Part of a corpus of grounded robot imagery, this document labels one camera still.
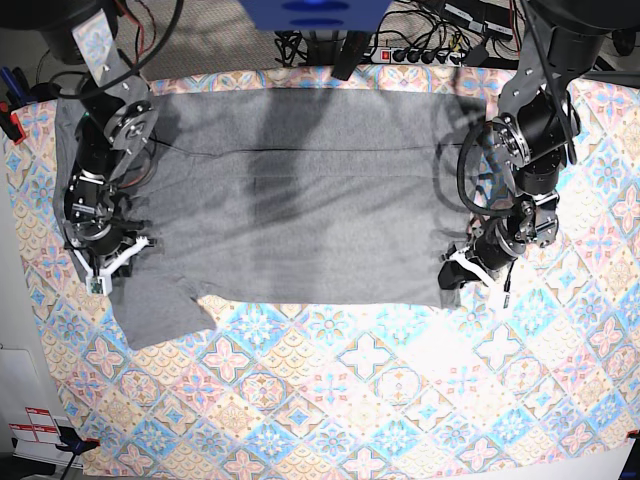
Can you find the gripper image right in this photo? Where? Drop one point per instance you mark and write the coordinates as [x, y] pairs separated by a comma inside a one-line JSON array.
[[487, 259]]

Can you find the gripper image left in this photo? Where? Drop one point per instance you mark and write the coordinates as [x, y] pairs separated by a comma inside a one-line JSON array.
[[105, 250]]

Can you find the grey T-shirt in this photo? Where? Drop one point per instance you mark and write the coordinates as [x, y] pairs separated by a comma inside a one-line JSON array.
[[295, 196]]

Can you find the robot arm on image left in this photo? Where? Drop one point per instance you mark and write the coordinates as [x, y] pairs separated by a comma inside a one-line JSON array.
[[114, 130]]

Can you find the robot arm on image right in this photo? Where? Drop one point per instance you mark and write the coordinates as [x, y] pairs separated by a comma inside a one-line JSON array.
[[532, 137]]

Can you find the patterned tablecloth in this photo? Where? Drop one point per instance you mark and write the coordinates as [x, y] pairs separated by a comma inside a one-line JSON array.
[[331, 392]]

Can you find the blue clamp lower left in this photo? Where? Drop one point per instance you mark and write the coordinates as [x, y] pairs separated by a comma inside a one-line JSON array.
[[71, 442]]

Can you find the white labelled box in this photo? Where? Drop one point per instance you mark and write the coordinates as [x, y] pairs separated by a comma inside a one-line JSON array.
[[26, 410]]

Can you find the orange clamp upper left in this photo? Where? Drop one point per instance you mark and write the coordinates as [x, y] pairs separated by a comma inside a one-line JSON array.
[[11, 125]]

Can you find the white power strip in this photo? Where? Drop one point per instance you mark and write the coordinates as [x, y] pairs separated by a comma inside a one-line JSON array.
[[387, 55]]

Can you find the black centre post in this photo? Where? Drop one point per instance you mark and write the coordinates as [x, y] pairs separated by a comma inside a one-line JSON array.
[[351, 54]]

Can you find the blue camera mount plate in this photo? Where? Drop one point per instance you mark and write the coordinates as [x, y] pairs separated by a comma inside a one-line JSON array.
[[284, 15]]

